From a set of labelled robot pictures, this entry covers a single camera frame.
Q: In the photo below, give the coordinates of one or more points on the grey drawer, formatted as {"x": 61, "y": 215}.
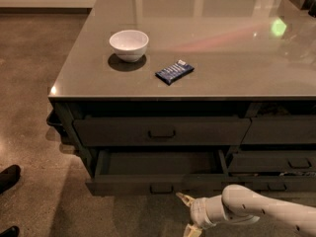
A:
{"x": 278, "y": 183}
{"x": 272, "y": 161}
{"x": 159, "y": 173}
{"x": 281, "y": 130}
{"x": 162, "y": 131}

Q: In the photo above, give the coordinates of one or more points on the black shoe lower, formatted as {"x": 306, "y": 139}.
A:
{"x": 13, "y": 231}

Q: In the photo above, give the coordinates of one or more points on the blue snack packet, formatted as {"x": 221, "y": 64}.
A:
{"x": 174, "y": 72}

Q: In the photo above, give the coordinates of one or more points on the white ceramic bowl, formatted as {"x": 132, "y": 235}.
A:
{"x": 129, "y": 45}

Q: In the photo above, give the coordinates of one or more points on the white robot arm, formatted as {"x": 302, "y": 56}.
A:
{"x": 240, "y": 205}

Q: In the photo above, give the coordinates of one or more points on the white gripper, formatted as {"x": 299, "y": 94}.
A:
{"x": 197, "y": 211}

